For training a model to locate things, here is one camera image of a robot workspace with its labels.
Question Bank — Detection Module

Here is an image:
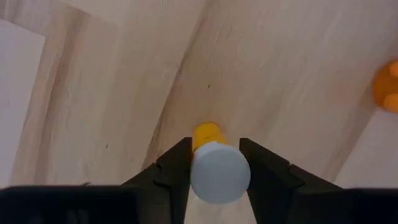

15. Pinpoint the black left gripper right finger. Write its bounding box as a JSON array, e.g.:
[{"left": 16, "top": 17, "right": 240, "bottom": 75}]
[{"left": 239, "top": 138, "right": 343, "bottom": 224}]

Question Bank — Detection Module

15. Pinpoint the small orange pill bottle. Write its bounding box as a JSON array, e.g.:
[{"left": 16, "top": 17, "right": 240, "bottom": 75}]
[{"left": 189, "top": 121, "right": 252, "bottom": 205}]

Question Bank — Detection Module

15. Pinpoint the large orange pill bottle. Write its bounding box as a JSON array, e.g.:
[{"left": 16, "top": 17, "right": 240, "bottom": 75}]
[{"left": 373, "top": 58, "right": 398, "bottom": 114}]

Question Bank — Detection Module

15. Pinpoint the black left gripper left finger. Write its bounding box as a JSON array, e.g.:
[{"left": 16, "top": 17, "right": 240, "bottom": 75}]
[{"left": 122, "top": 136, "right": 194, "bottom": 224}]

